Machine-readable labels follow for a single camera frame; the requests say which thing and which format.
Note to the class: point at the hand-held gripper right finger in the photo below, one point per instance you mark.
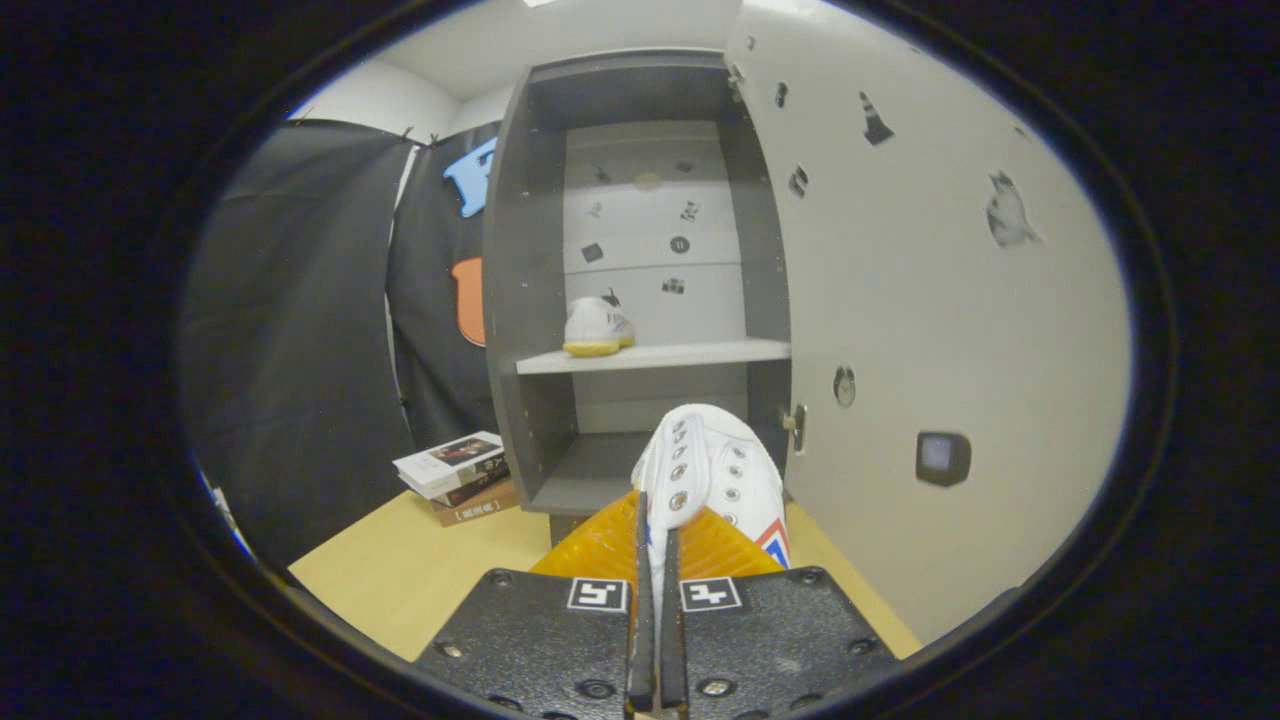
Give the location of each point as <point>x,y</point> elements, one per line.
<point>671,640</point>

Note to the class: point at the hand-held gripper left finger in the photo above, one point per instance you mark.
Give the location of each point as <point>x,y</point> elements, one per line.
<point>645,640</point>

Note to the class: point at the white canvas shoe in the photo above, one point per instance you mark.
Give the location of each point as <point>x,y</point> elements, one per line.
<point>595,325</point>
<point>705,450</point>

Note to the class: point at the beige shoe cabinet door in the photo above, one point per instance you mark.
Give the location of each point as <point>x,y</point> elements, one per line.
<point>900,350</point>

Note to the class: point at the grey shoe cabinet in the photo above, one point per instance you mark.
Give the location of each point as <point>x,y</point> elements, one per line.
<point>520,250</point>

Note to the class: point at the brown cover book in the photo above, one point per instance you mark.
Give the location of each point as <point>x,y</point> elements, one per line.
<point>478,510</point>

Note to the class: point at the dark cover book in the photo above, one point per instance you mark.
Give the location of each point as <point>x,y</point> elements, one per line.
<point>478,482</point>

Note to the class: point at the white cover book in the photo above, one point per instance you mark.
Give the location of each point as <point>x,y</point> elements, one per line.
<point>440,462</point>

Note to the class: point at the black backdrop cloth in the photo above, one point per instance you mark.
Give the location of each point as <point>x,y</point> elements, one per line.
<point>290,350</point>

